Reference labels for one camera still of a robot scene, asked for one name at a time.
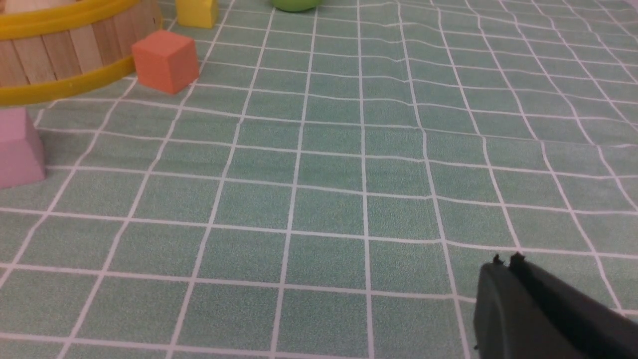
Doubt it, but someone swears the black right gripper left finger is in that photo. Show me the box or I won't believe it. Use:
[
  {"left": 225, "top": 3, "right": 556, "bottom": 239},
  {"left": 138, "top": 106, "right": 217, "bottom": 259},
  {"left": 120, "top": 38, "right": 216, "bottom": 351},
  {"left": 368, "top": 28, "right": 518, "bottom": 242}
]
[{"left": 473, "top": 254, "right": 585, "bottom": 359}]

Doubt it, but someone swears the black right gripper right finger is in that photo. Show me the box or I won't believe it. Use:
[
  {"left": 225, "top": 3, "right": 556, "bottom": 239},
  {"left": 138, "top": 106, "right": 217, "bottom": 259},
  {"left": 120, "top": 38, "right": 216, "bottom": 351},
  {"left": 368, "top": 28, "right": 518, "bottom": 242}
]
[{"left": 508, "top": 252, "right": 637, "bottom": 359}]

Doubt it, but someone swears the bamboo steamer tray yellow rim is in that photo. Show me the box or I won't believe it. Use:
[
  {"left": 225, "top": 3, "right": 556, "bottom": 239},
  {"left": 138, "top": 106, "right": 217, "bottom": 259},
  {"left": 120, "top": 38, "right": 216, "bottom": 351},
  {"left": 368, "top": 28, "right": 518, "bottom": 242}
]
[{"left": 0, "top": 0, "right": 162, "bottom": 106}]

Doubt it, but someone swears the green checkered tablecloth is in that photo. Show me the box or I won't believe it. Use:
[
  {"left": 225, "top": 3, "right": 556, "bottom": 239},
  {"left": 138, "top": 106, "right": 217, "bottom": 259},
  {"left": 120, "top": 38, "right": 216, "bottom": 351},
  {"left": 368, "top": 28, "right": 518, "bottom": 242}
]
[{"left": 1, "top": 0, "right": 638, "bottom": 359}]

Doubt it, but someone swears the green bun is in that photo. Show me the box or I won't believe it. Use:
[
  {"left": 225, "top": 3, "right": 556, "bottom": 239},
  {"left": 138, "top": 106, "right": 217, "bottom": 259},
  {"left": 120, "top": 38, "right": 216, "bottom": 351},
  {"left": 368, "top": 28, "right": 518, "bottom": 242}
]
[{"left": 271, "top": 0, "right": 322, "bottom": 13}]

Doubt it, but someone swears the orange foam cube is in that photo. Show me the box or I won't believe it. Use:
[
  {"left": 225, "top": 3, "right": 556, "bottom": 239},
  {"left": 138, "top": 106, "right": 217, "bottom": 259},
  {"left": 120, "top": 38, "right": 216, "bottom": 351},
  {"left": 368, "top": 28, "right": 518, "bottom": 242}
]
[{"left": 132, "top": 30, "right": 200, "bottom": 95}]

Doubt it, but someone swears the yellow foam cube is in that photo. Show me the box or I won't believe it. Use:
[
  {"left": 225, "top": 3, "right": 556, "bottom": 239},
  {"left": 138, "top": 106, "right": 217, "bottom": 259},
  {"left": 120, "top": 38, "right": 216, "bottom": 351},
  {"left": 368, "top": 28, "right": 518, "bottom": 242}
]
[{"left": 175, "top": 0, "right": 219, "bottom": 29}]

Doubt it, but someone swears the pink foam block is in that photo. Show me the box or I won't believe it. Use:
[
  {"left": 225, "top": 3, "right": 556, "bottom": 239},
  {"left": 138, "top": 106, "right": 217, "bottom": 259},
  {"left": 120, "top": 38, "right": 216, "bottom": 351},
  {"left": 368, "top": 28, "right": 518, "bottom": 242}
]
[{"left": 0, "top": 107, "right": 46, "bottom": 189}]

